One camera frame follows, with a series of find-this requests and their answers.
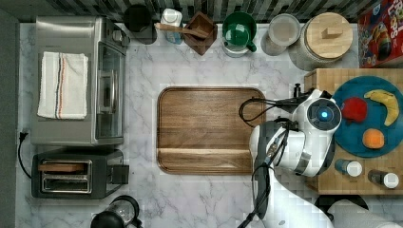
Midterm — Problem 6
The grey can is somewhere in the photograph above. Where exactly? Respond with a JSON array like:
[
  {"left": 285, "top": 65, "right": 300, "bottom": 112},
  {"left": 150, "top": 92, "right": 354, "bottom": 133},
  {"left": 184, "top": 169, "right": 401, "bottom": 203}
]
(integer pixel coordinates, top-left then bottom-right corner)
[{"left": 368, "top": 170, "right": 400, "bottom": 189}]

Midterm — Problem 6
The glass jar with wooden lid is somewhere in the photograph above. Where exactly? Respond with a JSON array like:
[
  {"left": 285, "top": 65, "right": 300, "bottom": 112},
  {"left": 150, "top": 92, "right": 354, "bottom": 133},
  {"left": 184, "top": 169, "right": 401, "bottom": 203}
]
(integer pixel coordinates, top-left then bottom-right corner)
[{"left": 289, "top": 12, "right": 353, "bottom": 71}]

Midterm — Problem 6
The teal plate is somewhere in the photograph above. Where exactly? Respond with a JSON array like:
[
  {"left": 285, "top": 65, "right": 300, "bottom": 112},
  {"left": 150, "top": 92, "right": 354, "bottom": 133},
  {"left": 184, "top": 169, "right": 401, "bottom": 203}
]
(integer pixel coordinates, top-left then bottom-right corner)
[{"left": 333, "top": 76, "right": 403, "bottom": 158}]

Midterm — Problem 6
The orange fruit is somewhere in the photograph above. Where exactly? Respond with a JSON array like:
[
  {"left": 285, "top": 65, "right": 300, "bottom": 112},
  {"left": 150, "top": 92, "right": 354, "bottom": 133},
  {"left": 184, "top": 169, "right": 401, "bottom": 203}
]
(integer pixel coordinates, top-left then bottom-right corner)
[{"left": 362, "top": 128, "right": 385, "bottom": 149}]

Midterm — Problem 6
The black cup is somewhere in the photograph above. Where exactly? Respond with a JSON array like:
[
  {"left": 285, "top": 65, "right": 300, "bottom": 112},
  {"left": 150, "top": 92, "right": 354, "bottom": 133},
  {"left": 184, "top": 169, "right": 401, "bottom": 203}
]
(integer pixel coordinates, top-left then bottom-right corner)
[{"left": 124, "top": 4, "right": 157, "bottom": 45}]

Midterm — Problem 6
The black french press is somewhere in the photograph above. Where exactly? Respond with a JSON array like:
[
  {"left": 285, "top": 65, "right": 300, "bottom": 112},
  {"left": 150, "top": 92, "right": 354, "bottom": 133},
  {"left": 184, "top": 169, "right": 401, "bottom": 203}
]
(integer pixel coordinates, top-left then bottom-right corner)
[{"left": 90, "top": 195, "right": 143, "bottom": 228}]

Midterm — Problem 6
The wooden cutting board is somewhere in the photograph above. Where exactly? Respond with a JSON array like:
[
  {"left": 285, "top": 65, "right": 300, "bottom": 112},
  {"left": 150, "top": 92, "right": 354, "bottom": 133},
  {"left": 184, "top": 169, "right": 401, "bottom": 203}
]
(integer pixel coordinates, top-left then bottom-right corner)
[{"left": 157, "top": 86, "right": 266, "bottom": 175}]

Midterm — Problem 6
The white paper towel roll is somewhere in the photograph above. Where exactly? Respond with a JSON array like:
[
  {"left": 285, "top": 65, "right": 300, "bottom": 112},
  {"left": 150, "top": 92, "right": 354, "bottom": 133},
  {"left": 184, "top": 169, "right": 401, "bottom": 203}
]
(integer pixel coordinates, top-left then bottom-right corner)
[{"left": 328, "top": 199, "right": 402, "bottom": 228}]

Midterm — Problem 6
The dark grey two-slot toaster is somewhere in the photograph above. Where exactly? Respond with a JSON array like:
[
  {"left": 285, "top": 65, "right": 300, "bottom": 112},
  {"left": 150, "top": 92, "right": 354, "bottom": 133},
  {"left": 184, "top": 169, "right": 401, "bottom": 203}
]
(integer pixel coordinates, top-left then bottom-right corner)
[{"left": 31, "top": 147, "right": 129, "bottom": 200}]

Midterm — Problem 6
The white and blue bottle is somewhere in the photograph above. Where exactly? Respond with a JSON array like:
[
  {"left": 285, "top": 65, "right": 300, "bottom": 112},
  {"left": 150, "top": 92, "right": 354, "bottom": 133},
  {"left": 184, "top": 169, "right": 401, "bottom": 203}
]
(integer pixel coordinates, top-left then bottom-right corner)
[{"left": 161, "top": 9, "right": 182, "bottom": 45}]

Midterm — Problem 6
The wooden drawer cabinet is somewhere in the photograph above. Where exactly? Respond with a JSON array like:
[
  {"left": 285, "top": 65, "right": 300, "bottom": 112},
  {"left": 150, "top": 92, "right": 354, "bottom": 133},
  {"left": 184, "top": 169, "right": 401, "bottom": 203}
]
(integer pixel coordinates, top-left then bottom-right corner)
[{"left": 304, "top": 68, "right": 403, "bottom": 196}]

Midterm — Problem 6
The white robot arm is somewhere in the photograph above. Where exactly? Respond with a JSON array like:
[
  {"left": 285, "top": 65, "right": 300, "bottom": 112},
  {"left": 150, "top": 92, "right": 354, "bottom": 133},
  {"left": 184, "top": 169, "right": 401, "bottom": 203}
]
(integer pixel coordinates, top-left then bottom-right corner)
[{"left": 239, "top": 88, "right": 341, "bottom": 228}]

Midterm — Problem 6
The blue can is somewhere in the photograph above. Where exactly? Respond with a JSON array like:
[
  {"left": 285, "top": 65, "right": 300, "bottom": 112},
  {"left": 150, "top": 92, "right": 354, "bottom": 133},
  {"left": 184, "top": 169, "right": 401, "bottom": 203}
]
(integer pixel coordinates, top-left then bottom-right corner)
[{"left": 335, "top": 159, "right": 363, "bottom": 178}]

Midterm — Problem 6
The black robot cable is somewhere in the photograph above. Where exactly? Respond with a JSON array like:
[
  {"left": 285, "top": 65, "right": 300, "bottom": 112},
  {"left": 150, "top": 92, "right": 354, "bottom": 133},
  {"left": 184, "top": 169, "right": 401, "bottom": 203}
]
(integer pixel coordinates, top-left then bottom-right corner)
[{"left": 237, "top": 96, "right": 313, "bottom": 228}]

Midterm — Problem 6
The black paper towel holder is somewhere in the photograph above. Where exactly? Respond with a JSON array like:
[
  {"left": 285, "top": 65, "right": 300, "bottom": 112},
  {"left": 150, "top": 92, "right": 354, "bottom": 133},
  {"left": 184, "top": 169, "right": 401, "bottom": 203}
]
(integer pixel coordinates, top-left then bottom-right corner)
[{"left": 315, "top": 195, "right": 369, "bottom": 221}]

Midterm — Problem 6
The froot loops cereal box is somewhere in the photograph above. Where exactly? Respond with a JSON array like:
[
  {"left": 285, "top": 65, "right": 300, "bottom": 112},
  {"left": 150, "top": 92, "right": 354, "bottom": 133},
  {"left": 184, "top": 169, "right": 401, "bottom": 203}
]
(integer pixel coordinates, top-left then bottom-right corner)
[{"left": 357, "top": 0, "right": 403, "bottom": 68}]

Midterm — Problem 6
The white striped towel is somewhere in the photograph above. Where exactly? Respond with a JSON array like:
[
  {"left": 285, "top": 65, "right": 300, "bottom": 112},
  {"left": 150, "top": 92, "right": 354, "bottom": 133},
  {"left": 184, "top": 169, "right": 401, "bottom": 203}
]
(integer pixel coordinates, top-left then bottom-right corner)
[{"left": 37, "top": 51, "right": 88, "bottom": 120}]

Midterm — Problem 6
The wooden spoon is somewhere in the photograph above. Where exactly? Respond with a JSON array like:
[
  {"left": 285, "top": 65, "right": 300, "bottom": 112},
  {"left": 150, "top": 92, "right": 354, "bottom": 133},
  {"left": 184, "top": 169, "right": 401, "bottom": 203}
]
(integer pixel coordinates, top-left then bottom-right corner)
[{"left": 154, "top": 23, "right": 208, "bottom": 39}]

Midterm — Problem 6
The stainless steel toaster oven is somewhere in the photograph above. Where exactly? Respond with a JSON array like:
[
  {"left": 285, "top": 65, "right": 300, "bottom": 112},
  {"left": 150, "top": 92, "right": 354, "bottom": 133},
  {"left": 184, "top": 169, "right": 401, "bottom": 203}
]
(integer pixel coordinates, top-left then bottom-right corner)
[{"left": 31, "top": 16, "right": 129, "bottom": 146}]

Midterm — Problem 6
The black toaster power cord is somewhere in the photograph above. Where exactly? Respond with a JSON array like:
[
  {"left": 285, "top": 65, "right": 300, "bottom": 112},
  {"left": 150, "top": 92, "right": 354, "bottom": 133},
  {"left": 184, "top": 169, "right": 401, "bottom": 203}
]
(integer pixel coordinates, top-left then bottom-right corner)
[{"left": 17, "top": 131, "right": 33, "bottom": 180}]

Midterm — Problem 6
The brown wooden utensil holder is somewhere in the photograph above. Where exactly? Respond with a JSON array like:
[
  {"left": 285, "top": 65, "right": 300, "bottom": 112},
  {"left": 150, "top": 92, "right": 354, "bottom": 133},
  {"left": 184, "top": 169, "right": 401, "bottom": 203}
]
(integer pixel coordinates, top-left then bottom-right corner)
[{"left": 183, "top": 11, "right": 218, "bottom": 55}]

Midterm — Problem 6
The yellow banana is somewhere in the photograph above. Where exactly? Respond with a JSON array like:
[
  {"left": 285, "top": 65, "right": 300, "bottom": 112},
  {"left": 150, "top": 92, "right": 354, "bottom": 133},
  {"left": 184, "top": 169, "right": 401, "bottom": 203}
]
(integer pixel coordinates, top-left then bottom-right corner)
[{"left": 364, "top": 89, "right": 400, "bottom": 126}]

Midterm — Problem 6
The wooden toast slice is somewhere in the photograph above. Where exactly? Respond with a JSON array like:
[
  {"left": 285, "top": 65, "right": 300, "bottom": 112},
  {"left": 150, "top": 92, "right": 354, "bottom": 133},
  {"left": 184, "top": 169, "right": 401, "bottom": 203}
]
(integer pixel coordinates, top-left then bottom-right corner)
[{"left": 38, "top": 163, "right": 85, "bottom": 172}]

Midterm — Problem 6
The red apple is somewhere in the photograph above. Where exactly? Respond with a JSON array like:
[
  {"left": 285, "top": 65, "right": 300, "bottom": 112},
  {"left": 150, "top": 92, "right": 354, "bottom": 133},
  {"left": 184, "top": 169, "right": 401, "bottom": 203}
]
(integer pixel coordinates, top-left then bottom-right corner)
[{"left": 341, "top": 97, "right": 368, "bottom": 123}]

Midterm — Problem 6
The glass jar of grains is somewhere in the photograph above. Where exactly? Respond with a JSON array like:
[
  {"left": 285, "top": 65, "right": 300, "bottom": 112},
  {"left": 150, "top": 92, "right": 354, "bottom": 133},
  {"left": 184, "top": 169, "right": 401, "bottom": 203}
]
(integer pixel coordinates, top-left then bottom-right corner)
[{"left": 260, "top": 13, "right": 301, "bottom": 56}]

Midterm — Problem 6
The green mug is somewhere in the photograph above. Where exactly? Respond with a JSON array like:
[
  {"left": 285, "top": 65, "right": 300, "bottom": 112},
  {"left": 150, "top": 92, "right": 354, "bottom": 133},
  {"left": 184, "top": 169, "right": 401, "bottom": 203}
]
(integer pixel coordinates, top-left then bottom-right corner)
[{"left": 222, "top": 11, "right": 257, "bottom": 52}]

